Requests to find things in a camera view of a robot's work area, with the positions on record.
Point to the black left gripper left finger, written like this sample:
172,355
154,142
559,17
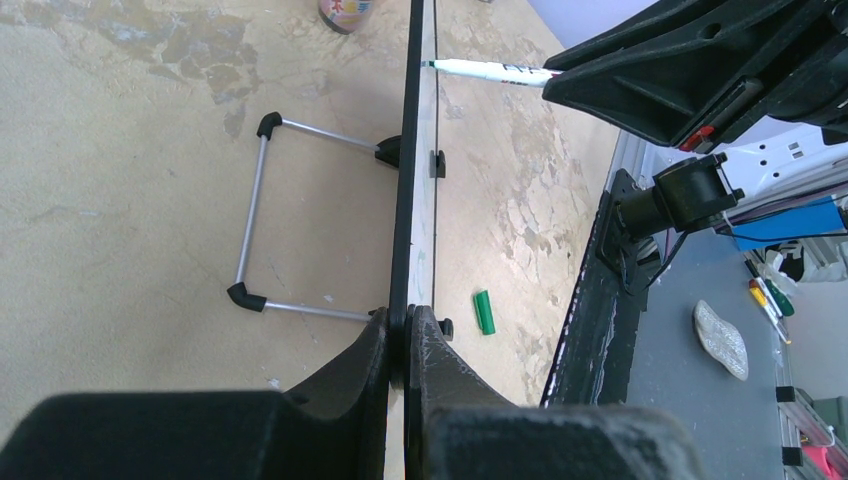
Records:
332,425

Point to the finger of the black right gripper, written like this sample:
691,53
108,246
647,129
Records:
704,112
699,39

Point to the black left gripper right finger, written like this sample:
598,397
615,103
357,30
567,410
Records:
458,427

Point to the green marker cap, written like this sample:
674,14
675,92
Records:
483,312

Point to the white whiteboard black frame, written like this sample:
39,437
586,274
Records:
412,278

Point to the white green whiteboard marker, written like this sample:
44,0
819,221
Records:
494,71

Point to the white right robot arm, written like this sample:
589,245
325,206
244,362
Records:
687,197

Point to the pink cartoon bottle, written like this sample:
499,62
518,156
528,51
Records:
345,16

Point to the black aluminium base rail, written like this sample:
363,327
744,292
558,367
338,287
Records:
594,353

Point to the silver whiteboard stand frame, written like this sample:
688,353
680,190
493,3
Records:
317,240

